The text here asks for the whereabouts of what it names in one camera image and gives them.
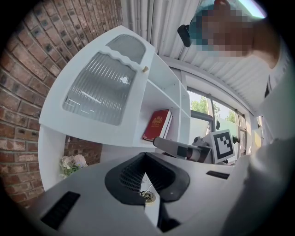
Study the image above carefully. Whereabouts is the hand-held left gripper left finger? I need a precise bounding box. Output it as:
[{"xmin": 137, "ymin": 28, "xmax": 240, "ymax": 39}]
[{"xmin": 23, "ymin": 152, "xmax": 162, "ymax": 236}]

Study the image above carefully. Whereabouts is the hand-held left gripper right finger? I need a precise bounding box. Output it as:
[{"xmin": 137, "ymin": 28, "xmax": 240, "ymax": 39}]
[{"xmin": 145, "ymin": 152, "xmax": 235, "ymax": 236}]

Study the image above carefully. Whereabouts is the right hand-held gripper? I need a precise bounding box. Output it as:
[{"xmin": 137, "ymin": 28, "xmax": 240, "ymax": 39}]
[{"xmin": 153, "ymin": 129, "xmax": 236, "ymax": 165}]

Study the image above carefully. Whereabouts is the white cabinet door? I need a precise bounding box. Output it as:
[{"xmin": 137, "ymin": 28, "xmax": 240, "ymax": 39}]
[{"xmin": 38, "ymin": 25, "xmax": 156, "ymax": 148}]

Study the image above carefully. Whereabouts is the red hardcover book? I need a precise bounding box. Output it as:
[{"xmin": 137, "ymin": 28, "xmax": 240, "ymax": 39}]
[
  {"xmin": 142, "ymin": 109, "xmax": 171, "ymax": 142},
  {"xmin": 161, "ymin": 112, "xmax": 174, "ymax": 139}
]

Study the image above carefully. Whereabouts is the artificial flower bouquet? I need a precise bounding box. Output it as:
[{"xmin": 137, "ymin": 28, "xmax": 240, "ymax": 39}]
[{"xmin": 59, "ymin": 154, "xmax": 88, "ymax": 178}]

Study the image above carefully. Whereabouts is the white shelf hutch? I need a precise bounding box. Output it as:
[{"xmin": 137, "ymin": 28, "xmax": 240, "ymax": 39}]
[{"xmin": 38, "ymin": 52, "xmax": 192, "ymax": 192}]

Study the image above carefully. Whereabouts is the person's white shirt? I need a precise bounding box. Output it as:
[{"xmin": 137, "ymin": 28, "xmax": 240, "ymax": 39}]
[{"xmin": 221, "ymin": 41, "xmax": 295, "ymax": 236}]

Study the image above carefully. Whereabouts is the person's head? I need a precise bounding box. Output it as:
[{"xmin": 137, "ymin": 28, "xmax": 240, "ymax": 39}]
[{"xmin": 191, "ymin": 0, "xmax": 279, "ymax": 67}]

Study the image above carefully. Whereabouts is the window frame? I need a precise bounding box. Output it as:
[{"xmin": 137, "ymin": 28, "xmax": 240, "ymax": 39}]
[{"xmin": 187, "ymin": 88, "xmax": 254, "ymax": 159}]

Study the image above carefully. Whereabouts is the black head camera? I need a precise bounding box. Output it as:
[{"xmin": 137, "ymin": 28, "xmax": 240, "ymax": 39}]
[{"xmin": 177, "ymin": 24, "xmax": 192, "ymax": 48}]

